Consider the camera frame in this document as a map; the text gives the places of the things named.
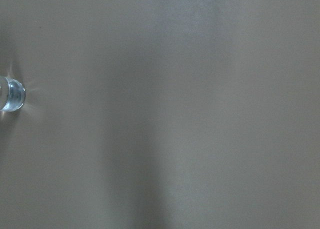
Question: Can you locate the glass sauce bottle metal spout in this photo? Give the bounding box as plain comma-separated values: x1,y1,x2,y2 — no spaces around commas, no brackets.
0,76,26,112

